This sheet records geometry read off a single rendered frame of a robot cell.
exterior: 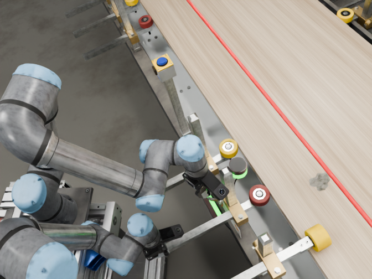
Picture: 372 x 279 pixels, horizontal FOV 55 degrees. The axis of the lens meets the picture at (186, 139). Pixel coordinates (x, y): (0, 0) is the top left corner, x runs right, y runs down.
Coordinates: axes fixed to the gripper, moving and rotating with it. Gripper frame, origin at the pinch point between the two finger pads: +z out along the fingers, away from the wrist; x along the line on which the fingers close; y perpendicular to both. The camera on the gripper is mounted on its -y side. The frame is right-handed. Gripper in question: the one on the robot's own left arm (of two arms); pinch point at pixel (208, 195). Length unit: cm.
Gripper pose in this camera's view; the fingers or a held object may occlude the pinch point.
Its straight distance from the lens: 133.0
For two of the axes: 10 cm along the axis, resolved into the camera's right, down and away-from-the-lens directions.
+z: 1.7, 5.1, 8.4
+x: -6.9, 6.7, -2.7
